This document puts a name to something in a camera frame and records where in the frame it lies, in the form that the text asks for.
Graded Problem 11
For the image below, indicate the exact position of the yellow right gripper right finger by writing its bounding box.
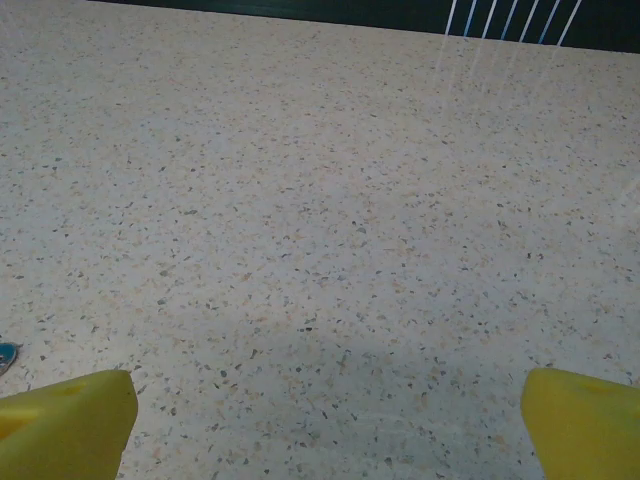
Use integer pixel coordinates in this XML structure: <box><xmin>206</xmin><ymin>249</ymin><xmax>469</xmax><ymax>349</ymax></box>
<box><xmin>519</xmin><ymin>366</ymin><xmax>640</xmax><ymax>480</ymax></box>

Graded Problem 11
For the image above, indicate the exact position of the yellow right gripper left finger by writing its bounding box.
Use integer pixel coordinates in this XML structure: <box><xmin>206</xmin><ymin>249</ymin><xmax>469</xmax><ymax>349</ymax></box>
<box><xmin>0</xmin><ymin>368</ymin><xmax>140</xmax><ymax>480</ymax></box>

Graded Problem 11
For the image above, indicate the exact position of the teal-headed small key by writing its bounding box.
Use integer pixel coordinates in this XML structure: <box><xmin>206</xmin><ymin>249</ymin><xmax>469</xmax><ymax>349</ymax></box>
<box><xmin>0</xmin><ymin>341</ymin><xmax>24</xmax><ymax>379</ymax></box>

